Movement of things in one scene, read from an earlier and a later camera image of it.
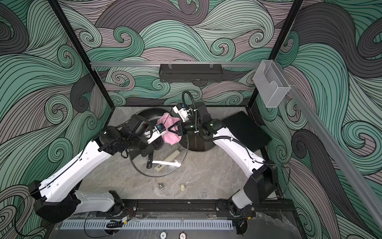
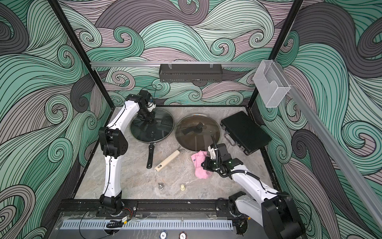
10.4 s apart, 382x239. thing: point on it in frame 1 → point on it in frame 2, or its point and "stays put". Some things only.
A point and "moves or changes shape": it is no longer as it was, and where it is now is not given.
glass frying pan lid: (165, 161) moves or changes shape
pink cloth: (169, 137) → (197, 159)
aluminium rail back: (175, 64) stays put
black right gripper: (182, 130) → (207, 165)
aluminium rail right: (362, 190) stays put
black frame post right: (255, 94) stays put
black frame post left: (80, 50) stays put
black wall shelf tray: (180, 74) stays put
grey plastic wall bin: (270, 83) stays put
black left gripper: (145, 151) → (150, 119)
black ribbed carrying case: (241, 127) stays put
